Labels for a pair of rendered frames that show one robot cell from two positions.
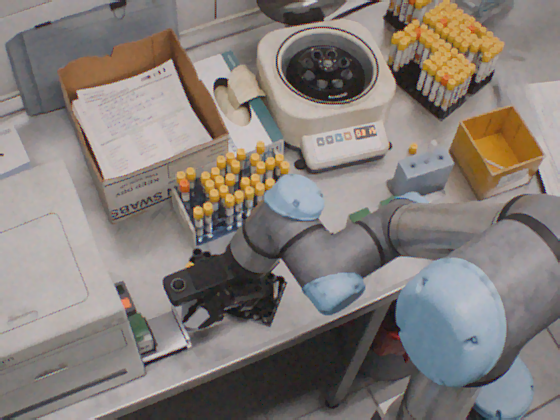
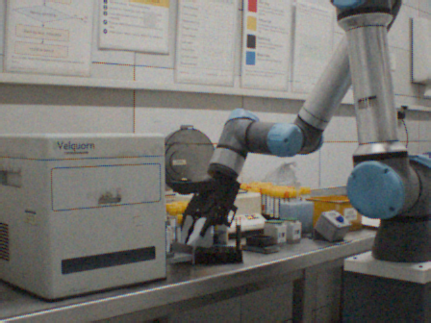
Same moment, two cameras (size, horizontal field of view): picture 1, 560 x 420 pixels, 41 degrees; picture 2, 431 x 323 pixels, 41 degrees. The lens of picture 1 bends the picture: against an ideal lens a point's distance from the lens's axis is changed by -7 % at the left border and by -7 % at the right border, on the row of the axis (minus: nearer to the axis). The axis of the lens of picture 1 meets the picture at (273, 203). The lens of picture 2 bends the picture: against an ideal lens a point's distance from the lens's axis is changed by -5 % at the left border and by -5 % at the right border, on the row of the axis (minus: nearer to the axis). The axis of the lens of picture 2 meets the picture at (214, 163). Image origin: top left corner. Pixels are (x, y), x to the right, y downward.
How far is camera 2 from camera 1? 1.33 m
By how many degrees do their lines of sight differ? 58
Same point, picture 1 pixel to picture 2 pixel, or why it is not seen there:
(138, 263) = not seen: hidden behind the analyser
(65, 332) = (129, 136)
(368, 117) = (251, 207)
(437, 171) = (305, 206)
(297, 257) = (257, 126)
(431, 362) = not seen: outside the picture
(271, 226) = (235, 126)
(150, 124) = not seen: hidden behind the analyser
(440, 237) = (329, 69)
